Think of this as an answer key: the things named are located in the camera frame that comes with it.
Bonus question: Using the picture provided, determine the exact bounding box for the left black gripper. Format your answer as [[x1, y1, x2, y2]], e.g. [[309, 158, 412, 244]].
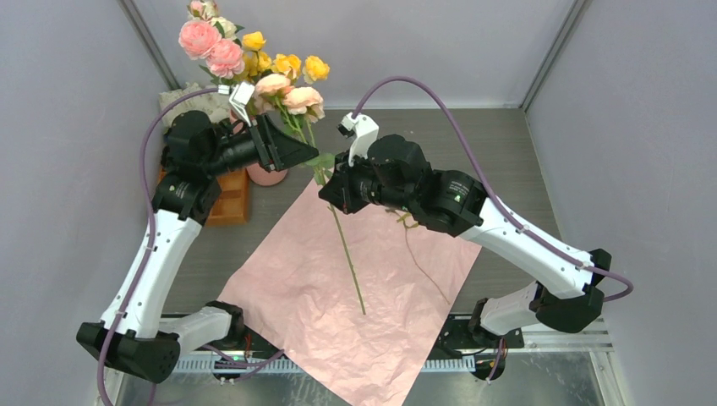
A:
[[202, 112, 318, 178]]

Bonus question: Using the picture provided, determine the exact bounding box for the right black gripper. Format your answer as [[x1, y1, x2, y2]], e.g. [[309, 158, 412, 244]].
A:
[[319, 147, 414, 217]]

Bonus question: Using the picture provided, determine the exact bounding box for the peach rose stem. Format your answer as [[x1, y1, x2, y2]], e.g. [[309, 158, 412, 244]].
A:
[[252, 73, 368, 316]]

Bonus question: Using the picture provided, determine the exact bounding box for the small bud thin stem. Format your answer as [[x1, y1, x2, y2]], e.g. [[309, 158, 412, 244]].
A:
[[386, 208, 452, 306]]

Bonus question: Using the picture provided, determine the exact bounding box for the purple and pink wrapping paper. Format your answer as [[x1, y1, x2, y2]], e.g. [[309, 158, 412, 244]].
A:
[[219, 182, 480, 405]]

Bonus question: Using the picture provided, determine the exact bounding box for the pink rose stem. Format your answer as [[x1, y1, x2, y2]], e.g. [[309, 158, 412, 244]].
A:
[[178, 1, 244, 84]]

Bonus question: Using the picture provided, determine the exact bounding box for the white rose stem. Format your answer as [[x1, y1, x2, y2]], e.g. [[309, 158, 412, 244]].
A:
[[200, 1, 243, 41]]

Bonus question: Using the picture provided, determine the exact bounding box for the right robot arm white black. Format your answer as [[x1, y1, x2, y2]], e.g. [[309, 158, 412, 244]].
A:
[[319, 134, 611, 348]]

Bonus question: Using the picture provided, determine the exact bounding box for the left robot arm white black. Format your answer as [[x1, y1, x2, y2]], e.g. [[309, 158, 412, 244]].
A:
[[76, 111, 319, 384]]

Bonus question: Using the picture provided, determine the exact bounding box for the pink cylindrical vase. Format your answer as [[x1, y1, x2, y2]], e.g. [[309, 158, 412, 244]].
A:
[[229, 112, 288, 187]]

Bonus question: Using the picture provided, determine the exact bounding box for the cream patterned cloth bag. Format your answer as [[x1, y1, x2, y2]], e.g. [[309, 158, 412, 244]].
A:
[[158, 82, 230, 127]]

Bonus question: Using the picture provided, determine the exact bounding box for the orange compartment tray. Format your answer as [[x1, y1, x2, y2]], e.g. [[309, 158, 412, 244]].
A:
[[151, 169, 249, 226]]

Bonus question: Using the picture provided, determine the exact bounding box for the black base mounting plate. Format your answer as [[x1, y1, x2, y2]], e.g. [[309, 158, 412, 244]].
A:
[[210, 314, 499, 360]]

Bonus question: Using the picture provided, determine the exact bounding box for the small green-lit circuit board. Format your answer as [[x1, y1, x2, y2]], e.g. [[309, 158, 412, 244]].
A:
[[214, 356, 248, 370]]

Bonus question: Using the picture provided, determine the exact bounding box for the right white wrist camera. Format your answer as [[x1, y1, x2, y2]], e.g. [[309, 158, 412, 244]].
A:
[[337, 112, 380, 167]]

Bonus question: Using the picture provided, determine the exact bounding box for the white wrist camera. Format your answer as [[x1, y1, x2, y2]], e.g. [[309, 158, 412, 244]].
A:
[[337, 112, 380, 167], [217, 81, 255, 127]]

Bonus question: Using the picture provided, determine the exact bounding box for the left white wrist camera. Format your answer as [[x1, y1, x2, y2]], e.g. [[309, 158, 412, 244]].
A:
[[217, 81, 255, 127]]

